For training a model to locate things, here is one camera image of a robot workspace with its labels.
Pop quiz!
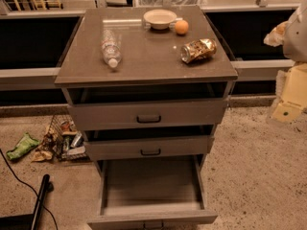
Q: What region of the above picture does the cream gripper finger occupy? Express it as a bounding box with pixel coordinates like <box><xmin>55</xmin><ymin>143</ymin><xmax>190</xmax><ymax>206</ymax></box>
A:
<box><xmin>269</xmin><ymin>63</ymin><xmax>307</xmax><ymax>123</ymax></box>
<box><xmin>264</xmin><ymin>21</ymin><xmax>287</xmax><ymax>47</ymax></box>

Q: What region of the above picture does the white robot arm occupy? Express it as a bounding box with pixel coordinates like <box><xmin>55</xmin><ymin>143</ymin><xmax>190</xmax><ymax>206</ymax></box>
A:
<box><xmin>264</xmin><ymin>1</ymin><xmax>307</xmax><ymax>123</ymax></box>

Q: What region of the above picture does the grey top drawer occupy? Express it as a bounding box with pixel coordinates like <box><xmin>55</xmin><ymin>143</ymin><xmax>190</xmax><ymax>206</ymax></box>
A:
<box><xmin>68</xmin><ymin>81</ymin><xmax>227</xmax><ymax>130</ymax></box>

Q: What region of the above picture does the grey drawer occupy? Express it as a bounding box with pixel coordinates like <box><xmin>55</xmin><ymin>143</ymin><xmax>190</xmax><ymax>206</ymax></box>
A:
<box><xmin>88</xmin><ymin>155</ymin><xmax>217</xmax><ymax>230</ymax></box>
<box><xmin>68</xmin><ymin>81</ymin><xmax>227</xmax><ymax>130</ymax></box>
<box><xmin>84</xmin><ymin>125</ymin><xmax>214</xmax><ymax>160</ymax></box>

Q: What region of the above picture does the grey middle drawer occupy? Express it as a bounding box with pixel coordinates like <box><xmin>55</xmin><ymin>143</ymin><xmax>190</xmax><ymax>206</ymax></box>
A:
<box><xmin>84</xmin><ymin>125</ymin><xmax>214</xmax><ymax>160</ymax></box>

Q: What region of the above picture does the grey drawer cabinet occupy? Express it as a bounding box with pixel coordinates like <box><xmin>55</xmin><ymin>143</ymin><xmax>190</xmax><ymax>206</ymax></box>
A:
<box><xmin>54</xmin><ymin>5</ymin><xmax>239</xmax><ymax>230</ymax></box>

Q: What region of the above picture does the grey bottom drawer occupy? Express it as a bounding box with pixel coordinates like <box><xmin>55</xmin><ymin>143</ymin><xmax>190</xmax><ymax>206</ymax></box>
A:
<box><xmin>88</xmin><ymin>155</ymin><xmax>217</xmax><ymax>230</ymax></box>

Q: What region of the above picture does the orange fruit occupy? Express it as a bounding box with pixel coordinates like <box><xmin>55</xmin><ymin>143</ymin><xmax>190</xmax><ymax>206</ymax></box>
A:
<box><xmin>175</xmin><ymin>20</ymin><xmax>189</xmax><ymax>35</ymax></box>

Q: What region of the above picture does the white bowl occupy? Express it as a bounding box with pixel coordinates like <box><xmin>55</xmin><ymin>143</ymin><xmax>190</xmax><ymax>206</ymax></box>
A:
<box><xmin>143</xmin><ymin>10</ymin><xmax>177</xmax><ymax>30</ymax></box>

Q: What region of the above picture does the clear plastic bin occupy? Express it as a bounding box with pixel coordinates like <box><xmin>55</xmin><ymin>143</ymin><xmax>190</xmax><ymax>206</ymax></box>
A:
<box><xmin>132</xmin><ymin>0</ymin><xmax>208</xmax><ymax>7</ymax></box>

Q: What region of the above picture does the clear plastic water bottle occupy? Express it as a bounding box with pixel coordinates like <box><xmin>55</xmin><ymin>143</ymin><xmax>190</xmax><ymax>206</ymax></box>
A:
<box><xmin>101</xmin><ymin>30</ymin><xmax>122</xmax><ymax>70</ymax></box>

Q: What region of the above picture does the crumpled brown snack wrapper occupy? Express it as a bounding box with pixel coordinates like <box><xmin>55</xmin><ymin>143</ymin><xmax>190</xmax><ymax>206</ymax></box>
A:
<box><xmin>32</xmin><ymin>150</ymin><xmax>53</xmax><ymax>162</ymax></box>

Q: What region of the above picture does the black stand leg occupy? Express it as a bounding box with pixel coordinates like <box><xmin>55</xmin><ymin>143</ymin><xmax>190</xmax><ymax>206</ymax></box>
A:
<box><xmin>30</xmin><ymin>174</ymin><xmax>51</xmax><ymax>230</ymax></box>

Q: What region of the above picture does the green chip bag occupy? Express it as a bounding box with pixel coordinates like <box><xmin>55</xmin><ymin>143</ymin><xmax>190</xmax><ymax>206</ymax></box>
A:
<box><xmin>7</xmin><ymin>132</ymin><xmax>39</xmax><ymax>161</ymax></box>

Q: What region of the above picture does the wire basket with trash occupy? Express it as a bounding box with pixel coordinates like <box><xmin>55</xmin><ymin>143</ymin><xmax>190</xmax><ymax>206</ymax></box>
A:
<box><xmin>47</xmin><ymin>115</ymin><xmax>87</xmax><ymax>161</ymax></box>

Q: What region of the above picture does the black cable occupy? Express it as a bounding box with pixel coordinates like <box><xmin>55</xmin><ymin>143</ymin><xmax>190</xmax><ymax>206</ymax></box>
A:
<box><xmin>0</xmin><ymin>149</ymin><xmax>59</xmax><ymax>230</ymax></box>

